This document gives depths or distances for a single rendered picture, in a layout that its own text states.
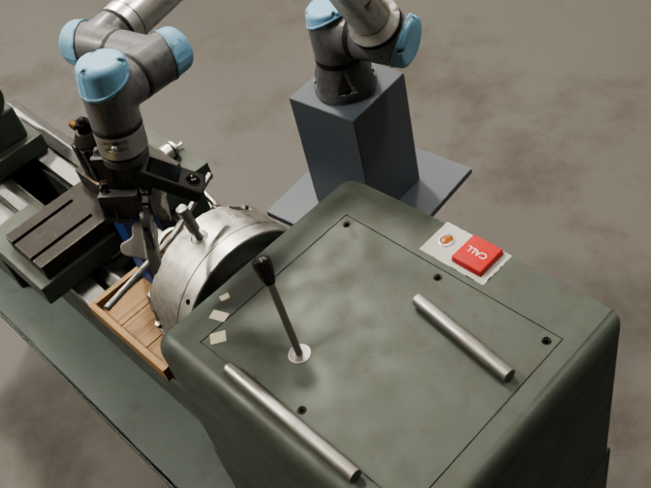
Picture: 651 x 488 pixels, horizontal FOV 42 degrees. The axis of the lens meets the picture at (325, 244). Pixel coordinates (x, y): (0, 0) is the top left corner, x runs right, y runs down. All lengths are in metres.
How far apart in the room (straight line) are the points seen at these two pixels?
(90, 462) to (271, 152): 1.51
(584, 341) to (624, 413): 1.42
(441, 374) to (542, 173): 2.15
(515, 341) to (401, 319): 0.18
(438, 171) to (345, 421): 1.17
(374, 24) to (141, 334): 0.85
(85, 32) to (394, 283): 0.63
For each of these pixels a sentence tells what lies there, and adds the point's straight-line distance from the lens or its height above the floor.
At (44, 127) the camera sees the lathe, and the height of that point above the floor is 0.86.
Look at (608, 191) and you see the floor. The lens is 3.28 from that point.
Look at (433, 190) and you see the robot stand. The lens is 2.23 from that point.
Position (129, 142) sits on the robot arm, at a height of 1.57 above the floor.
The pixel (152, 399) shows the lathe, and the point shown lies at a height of 0.54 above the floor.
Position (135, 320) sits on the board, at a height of 0.89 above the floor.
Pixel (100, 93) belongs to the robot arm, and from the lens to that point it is 1.23.
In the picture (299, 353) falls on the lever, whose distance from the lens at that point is 1.31.
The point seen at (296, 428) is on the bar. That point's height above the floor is 1.28.
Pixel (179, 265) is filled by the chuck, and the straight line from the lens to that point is 1.56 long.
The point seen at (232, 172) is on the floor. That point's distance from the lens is 3.61.
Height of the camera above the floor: 2.30
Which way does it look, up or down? 46 degrees down
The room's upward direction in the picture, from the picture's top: 16 degrees counter-clockwise
